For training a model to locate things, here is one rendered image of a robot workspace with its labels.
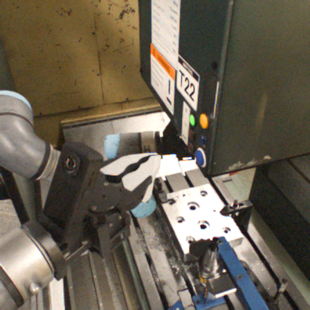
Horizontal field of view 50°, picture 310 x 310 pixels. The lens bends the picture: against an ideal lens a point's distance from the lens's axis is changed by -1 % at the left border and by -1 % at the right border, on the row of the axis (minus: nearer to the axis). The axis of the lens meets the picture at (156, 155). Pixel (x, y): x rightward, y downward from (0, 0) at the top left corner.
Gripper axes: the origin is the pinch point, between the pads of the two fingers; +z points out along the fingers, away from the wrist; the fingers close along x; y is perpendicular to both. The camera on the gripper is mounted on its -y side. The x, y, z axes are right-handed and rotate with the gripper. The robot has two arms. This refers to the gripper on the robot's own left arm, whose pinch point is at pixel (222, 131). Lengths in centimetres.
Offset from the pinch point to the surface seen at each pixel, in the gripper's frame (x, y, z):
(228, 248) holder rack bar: 29.4, 16.6, -3.7
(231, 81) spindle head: 36, -36, -9
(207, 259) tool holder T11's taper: 34.5, 12.7, -10.1
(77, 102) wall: -88, 35, -62
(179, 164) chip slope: -67, 70, -6
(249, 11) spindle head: 36, -45, -7
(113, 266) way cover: 1, 65, -42
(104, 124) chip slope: -89, 53, -49
